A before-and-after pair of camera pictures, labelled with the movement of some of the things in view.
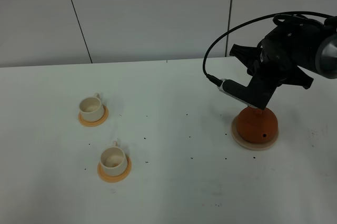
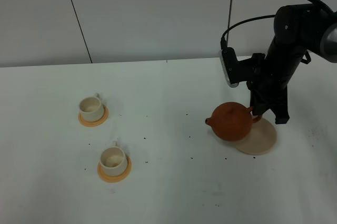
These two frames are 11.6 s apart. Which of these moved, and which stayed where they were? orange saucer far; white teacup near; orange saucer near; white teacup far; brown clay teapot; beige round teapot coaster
Moved: brown clay teapot; beige round teapot coaster
Stayed: white teacup near; orange saucer near; white teacup far; orange saucer far
